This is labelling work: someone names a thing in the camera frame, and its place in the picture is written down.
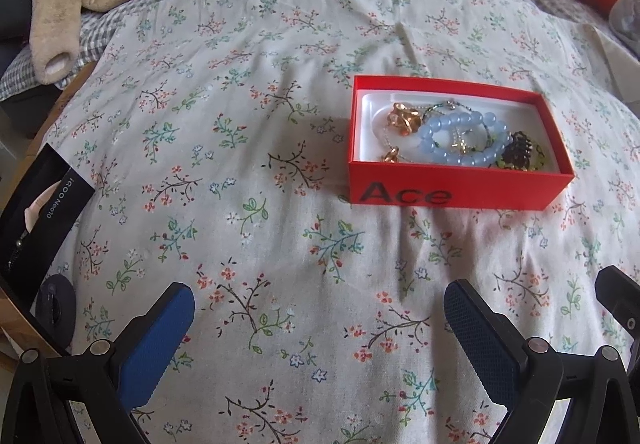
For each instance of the crumpled grey white clothing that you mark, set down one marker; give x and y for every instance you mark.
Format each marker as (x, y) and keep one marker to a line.
(627, 19)

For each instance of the gold flower hair clip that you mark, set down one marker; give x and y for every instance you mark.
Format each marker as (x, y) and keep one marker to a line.
(404, 118)

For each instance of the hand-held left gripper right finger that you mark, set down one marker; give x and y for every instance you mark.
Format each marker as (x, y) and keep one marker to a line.
(480, 349)

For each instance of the dark cloth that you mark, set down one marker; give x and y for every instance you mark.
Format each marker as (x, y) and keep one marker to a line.
(12, 4)

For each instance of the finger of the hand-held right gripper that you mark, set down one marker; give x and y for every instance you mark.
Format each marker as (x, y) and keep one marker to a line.
(622, 299)

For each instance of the black phone box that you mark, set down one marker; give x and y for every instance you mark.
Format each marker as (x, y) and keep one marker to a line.
(45, 204)

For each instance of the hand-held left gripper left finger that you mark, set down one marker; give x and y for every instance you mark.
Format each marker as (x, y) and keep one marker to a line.
(155, 349)

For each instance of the black round object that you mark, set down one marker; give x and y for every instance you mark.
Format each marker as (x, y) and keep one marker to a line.
(59, 304)

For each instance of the floral bed sheet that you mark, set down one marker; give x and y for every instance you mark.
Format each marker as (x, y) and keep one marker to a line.
(250, 149)

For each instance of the red jewelry box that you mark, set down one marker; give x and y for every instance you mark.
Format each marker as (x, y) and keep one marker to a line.
(500, 189)

